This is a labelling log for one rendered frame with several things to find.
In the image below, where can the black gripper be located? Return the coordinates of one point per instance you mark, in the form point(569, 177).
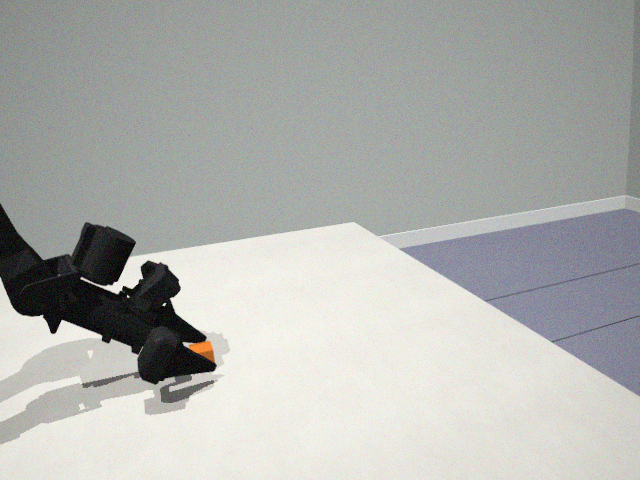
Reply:
point(164, 355)

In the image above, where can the orange block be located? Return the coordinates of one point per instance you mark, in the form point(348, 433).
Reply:
point(203, 348)

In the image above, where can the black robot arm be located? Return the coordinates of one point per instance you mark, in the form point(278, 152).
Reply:
point(53, 287)

